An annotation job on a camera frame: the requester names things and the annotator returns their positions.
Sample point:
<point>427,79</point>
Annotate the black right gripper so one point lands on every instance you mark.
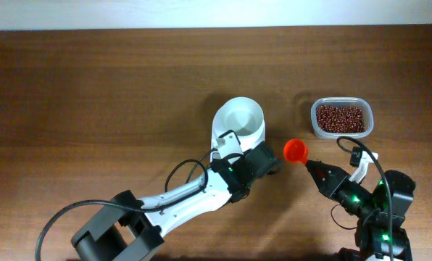
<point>330,187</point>

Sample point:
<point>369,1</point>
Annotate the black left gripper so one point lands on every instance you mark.
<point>248,151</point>

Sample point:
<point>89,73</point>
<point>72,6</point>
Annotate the orange plastic scoop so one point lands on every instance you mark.
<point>296,151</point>

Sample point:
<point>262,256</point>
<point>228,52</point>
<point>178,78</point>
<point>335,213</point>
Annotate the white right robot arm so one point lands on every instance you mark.
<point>379,234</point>

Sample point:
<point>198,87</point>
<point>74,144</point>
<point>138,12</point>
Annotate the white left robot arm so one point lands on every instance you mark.
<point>134,229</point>

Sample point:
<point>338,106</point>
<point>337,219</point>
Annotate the white digital kitchen scale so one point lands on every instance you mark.
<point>252,139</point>

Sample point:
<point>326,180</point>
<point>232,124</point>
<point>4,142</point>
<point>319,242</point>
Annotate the white round bowl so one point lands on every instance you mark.
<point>240,103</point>

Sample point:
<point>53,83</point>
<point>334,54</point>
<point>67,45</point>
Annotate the red azuki beans in container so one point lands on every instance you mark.
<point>340,119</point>

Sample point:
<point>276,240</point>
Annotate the clear plastic bean container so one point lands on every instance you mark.
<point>343,102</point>

